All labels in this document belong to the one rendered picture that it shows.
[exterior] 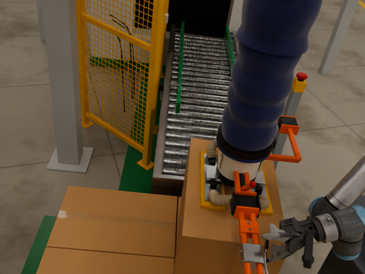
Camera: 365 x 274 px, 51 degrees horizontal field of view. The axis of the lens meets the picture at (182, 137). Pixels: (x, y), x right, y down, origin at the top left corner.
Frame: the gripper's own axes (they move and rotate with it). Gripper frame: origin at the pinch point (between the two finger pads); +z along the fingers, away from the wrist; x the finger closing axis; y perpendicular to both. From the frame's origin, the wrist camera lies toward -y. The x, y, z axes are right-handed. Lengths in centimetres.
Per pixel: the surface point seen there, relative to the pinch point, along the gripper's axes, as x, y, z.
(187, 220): -6.3, 24.6, 20.9
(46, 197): -79, 133, 112
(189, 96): -59, 180, -5
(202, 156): -9, 59, 7
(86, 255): -34, 42, 69
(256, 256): 3.6, -3.1, 3.0
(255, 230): 2.5, 6.9, 0.0
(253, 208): 3.2, 15.0, -2.5
